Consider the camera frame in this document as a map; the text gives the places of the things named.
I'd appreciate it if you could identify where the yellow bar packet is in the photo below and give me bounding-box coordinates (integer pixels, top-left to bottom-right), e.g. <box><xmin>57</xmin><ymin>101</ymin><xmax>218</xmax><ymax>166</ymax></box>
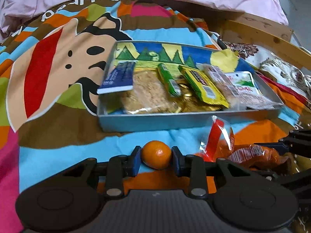
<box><xmin>178</xmin><ymin>65</ymin><xmax>230</xmax><ymax>109</ymax></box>

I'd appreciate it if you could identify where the orange snack packet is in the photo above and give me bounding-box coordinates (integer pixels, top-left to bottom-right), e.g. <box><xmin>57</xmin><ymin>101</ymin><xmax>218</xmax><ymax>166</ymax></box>
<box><xmin>228</xmin><ymin>144</ymin><xmax>289</xmax><ymax>171</ymax></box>

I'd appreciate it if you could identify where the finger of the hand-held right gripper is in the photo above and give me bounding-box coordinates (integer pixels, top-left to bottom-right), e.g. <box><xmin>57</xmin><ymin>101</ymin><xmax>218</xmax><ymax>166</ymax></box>
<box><xmin>267</xmin><ymin>169</ymin><xmax>311</xmax><ymax>193</ymax></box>
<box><xmin>253</xmin><ymin>129</ymin><xmax>311</xmax><ymax>156</ymax></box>

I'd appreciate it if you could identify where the green candy stick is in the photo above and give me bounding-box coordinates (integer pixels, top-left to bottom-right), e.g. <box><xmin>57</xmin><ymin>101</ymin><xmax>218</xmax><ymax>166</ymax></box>
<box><xmin>157</xmin><ymin>63</ymin><xmax>182</xmax><ymax>97</ymax></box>

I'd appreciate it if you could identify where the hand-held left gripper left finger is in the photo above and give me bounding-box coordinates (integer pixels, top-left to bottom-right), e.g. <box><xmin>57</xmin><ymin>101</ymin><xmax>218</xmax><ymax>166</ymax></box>
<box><xmin>61</xmin><ymin>146</ymin><xmax>142</xmax><ymax>198</ymax></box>

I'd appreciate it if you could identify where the red and clear snack packet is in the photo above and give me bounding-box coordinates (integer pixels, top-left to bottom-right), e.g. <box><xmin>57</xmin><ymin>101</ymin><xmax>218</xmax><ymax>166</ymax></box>
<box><xmin>199</xmin><ymin>115</ymin><xmax>235</xmax><ymax>162</ymax></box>

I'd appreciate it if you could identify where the round cracker packet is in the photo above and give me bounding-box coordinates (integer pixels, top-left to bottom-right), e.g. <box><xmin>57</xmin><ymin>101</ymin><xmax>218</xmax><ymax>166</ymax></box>
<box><xmin>120</xmin><ymin>69</ymin><xmax>181</xmax><ymax>114</ymax></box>

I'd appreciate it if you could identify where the cartoon printed blanket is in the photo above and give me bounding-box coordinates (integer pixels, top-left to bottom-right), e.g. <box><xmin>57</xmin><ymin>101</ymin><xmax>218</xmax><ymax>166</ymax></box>
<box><xmin>0</xmin><ymin>0</ymin><xmax>311</xmax><ymax>199</ymax></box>

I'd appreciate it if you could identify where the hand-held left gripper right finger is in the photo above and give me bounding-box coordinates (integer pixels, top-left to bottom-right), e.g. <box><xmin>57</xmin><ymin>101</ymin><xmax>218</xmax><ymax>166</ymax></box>
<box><xmin>171</xmin><ymin>146</ymin><xmax>253</xmax><ymax>198</ymax></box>

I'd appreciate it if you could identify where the tangerine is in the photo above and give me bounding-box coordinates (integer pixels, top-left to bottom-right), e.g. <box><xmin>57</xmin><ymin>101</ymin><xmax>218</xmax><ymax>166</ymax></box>
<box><xmin>141</xmin><ymin>141</ymin><xmax>172</xmax><ymax>169</ymax></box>

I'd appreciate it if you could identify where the floral satin quilt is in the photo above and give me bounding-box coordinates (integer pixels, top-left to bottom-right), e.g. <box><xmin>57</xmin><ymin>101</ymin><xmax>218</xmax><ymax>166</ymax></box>
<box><xmin>219</xmin><ymin>40</ymin><xmax>311</xmax><ymax>97</ymax></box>

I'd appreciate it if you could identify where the blue packet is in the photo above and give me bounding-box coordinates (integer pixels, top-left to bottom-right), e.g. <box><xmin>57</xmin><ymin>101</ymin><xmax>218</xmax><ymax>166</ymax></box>
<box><xmin>97</xmin><ymin>61</ymin><xmax>137</xmax><ymax>95</ymax></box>

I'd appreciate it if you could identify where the metal tray with dinosaur drawing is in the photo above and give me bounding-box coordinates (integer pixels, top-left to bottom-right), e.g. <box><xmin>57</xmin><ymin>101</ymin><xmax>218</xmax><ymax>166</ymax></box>
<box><xmin>97</xmin><ymin>41</ymin><xmax>285</xmax><ymax>133</ymax></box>

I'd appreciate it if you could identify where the white and green snack packet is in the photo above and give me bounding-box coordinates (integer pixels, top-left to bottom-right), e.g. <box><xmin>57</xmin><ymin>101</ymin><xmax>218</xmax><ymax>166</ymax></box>
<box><xmin>226</xmin><ymin>71</ymin><xmax>278</xmax><ymax>110</ymax></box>

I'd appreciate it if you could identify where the gold foil packet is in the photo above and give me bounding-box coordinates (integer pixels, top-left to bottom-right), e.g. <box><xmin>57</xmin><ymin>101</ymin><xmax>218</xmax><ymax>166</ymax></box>
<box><xmin>174</xmin><ymin>82</ymin><xmax>220</xmax><ymax>112</ymax></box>

